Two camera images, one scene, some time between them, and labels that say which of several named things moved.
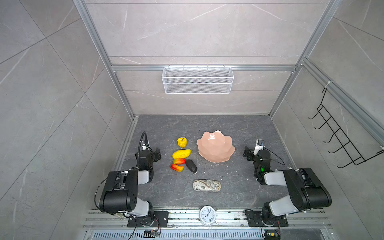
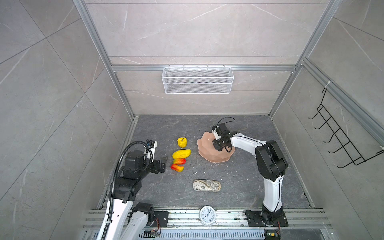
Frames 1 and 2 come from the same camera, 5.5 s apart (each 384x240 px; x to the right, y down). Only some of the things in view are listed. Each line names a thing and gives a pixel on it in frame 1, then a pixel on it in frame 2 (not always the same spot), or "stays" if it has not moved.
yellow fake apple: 182,142 stays
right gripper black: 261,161 → 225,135
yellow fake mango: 181,153 stays
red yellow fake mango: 177,168 stays
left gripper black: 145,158 → 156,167
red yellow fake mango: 179,161 stays
